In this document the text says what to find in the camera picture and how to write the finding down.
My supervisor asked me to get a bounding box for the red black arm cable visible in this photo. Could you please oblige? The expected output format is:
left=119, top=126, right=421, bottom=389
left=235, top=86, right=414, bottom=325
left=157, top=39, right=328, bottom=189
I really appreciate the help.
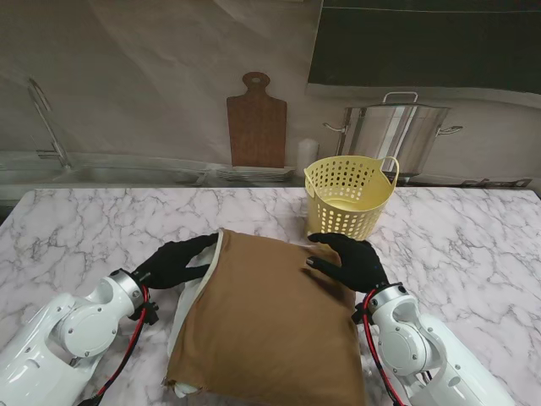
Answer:
left=79, top=285, right=160, bottom=406
left=352, top=289, right=413, bottom=406

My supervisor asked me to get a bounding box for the brown pillowcase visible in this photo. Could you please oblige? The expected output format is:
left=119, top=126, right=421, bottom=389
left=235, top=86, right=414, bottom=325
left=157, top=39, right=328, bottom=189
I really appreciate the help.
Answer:
left=164, top=228, right=367, bottom=406

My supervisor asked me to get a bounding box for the yellow perforated laundry basket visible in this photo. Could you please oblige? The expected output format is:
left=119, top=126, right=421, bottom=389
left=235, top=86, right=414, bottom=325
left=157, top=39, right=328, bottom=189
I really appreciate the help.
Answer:
left=303, top=155, right=401, bottom=250

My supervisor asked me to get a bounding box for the white pillow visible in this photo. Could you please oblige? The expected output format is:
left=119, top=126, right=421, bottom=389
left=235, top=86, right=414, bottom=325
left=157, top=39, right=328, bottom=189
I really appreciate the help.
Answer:
left=162, top=247, right=221, bottom=389

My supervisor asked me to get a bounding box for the stack of white plates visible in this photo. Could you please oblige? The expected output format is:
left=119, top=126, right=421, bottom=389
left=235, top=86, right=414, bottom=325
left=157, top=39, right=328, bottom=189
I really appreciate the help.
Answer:
left=216, top=165, right=297, bottom=184

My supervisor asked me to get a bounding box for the red black right arm cable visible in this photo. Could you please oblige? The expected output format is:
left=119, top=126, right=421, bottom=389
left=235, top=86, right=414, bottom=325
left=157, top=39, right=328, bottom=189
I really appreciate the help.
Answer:
left=352, top=289, right=413, bottom=406

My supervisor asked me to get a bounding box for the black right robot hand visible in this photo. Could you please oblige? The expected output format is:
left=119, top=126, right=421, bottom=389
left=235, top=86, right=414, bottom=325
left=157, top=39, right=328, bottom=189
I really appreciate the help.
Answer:
left=304, top=232, right=390, bottom=295

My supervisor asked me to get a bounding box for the dark range hood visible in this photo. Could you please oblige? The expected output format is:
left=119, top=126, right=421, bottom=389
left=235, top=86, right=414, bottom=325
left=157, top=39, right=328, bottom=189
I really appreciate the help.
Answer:
left=307, top=0, right=541, bottom=94

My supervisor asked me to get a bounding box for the black stove grate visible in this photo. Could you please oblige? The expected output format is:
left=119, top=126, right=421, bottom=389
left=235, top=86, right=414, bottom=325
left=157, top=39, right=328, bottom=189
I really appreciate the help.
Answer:
left=460, top=177, right=533, bottom=189

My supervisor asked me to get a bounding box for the white cylindrical candle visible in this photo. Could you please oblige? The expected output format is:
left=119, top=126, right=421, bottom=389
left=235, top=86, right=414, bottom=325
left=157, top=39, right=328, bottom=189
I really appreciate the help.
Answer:
left=297, top=138, right=319, bottom=170

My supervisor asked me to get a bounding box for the brown wooden cutting board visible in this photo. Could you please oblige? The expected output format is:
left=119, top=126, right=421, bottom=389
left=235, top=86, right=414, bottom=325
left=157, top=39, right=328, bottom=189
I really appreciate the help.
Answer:
left=226, top=71, right=288, bottom=169

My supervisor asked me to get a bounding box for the steel kitchen sink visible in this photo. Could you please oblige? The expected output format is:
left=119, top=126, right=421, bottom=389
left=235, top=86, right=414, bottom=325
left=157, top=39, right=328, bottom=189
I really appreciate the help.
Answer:
left=0, top=162, right=210, bottom=187

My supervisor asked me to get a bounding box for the large steel stock pot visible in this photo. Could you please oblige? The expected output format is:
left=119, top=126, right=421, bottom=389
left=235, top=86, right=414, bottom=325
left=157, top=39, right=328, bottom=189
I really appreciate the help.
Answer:
left=323, top=91, right=465, bottom=175

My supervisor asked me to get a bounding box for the red black left arm cable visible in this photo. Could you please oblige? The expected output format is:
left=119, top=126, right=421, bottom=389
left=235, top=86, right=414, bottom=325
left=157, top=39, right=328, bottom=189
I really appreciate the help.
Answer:
left=79, top=285, right=160, bottom=406

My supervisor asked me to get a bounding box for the chrome kitchen faucet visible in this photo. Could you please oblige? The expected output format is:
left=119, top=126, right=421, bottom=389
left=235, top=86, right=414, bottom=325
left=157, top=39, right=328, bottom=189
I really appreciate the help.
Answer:
left=27, top=78, right=75, bottom=170

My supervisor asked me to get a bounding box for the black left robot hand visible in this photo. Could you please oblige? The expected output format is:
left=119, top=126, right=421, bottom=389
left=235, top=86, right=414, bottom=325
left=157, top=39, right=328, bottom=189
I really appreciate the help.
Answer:
left=134, top=233, right=221, bottom=302

